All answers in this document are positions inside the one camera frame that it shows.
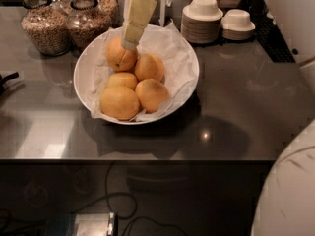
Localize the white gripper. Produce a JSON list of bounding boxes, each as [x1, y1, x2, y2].
[[122, 0, 158, 50]]

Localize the orange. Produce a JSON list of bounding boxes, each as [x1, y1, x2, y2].
[[135, 79, 170, 113], [134, 53, 164, 81], [99, 86, 140, 121], [106, 72, 138, 89], [105, 36, 138, 72]]

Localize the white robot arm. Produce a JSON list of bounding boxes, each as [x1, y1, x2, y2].
[[156, 0, 315, 236]]

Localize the white bowl on large stack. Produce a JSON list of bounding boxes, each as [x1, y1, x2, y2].
[[188, 0, 219, 17]]

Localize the white bowl on small stack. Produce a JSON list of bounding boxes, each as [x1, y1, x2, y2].
[[222, 9, 252, 30]]

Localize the rear glass cereal jar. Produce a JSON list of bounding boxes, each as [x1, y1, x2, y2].
[[97, 0, 118, 23]]

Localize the glass cereal jar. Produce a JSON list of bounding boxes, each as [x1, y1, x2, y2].
[[21, 0, 71, 56], [97, 0, 118, 23], [66, 0, 111, 50]]

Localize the middle glass cereal jar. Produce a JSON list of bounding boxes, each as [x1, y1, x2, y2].
[[66, 0, 111, 50]]

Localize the large stack paper plates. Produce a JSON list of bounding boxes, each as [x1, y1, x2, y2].
[[180, 6, 223, 44]]

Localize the white paper liner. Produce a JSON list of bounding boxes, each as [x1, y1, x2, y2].
[[88, 19, 198, 123]]

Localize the left glass cereal jar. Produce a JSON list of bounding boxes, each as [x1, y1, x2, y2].
[[21, 0, 71, 56]]

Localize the small stack paper plates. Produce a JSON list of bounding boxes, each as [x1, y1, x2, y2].
[[221, 22, 256, 41]]

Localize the black rubber mat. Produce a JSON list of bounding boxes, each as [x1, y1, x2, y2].
[[250, 0, 294, 63]]

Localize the silver box under table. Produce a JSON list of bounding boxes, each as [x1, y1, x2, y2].
[[43, 212, 118, 236]]

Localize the black handle at left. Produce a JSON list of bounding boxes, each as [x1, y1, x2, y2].
[[0, 72, 19, 95]]

